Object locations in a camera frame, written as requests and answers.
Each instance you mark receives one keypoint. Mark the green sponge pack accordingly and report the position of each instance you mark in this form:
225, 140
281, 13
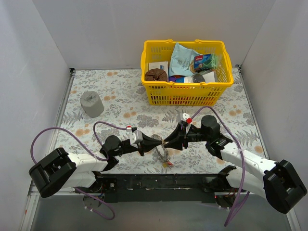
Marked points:
205, 62

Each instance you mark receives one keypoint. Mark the yellow plastic shopping basket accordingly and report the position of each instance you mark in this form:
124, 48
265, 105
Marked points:
180, 90

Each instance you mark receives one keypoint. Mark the brown round pouch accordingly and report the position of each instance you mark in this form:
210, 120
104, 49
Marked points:
156, 75

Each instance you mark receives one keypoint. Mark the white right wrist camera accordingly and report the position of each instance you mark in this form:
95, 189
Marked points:
185, 120

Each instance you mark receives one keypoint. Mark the grey cylinder block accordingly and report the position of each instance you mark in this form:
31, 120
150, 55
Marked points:
91, 104

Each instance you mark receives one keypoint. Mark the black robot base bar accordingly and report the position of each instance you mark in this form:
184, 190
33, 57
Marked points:
116, 188

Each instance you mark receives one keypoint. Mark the light blue chips bag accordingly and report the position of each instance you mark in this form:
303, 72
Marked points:
181, 63

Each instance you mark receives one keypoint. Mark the floral patterned table mat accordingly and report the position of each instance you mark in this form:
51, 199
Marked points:
125, 103

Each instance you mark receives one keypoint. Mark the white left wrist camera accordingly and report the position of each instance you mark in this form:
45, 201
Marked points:
135, 135

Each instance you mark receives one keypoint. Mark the white paper item in basket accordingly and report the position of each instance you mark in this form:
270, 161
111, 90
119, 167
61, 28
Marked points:
206, 77

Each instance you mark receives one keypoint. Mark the white box in basket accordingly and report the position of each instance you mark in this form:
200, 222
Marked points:
159, 65

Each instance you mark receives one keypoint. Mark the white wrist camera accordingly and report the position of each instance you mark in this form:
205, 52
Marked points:
135, 135
185, 120

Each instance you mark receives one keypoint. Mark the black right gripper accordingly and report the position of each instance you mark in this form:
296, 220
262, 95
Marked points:
182, 138

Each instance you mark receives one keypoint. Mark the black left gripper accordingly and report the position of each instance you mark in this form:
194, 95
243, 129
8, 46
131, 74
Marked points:
141, 145

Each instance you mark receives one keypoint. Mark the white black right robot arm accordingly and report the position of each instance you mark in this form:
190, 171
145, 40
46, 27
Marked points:
277, 182

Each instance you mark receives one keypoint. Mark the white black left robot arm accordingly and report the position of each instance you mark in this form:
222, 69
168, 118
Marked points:
61, 169

